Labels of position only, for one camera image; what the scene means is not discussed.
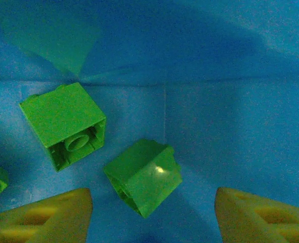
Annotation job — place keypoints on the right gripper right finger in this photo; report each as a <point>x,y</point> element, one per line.
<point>265,222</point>

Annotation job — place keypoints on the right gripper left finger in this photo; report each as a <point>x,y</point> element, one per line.
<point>38,222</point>

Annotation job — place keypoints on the small green lego brick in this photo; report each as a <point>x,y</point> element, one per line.
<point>144,182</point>

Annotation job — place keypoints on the blue three-compartment tray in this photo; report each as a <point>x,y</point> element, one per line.
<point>215,126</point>

